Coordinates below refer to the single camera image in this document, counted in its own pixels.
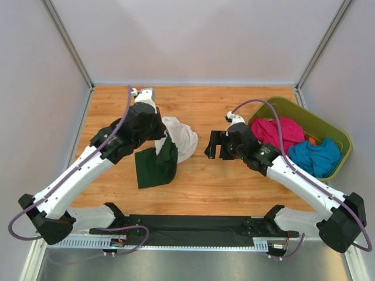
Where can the olive green plastic bin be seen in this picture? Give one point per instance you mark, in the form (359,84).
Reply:
(313,126)

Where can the white and green raglan t-shirt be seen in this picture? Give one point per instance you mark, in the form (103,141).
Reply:
(157,166)

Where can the blue t-shirt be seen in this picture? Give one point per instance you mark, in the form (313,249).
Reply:
(318,160)

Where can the magenta pink t-shirt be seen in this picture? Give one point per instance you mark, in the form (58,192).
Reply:
(266,131)

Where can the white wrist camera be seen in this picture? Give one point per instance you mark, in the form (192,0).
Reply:
(233,118)
(145,95)

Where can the aluminium corner frame post left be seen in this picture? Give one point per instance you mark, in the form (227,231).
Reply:
(59,25)

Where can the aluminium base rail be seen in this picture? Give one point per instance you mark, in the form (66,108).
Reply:
(337,228)

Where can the aluminium corner frame post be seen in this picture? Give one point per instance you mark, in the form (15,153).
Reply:
(59,25)
(325,40)

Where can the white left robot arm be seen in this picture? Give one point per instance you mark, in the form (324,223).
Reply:
(49,210)

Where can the aluminium corner frame post right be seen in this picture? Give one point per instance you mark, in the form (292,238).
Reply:
(325,40)

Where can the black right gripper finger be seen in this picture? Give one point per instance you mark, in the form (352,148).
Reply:
(210,151)
(217,138)

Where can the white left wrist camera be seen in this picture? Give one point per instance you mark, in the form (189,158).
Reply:
(145,95)

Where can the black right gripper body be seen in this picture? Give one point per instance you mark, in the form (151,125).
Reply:
(228,152)

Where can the grey slotted cable duct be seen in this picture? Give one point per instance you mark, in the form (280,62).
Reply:
(114,243)

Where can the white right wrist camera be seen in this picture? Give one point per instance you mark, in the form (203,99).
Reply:
(233,118)

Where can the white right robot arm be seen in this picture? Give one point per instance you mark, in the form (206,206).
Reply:
(326,201)

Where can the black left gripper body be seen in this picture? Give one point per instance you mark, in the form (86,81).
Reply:
(156,132)

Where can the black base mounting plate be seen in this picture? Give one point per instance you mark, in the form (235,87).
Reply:
(204,230)

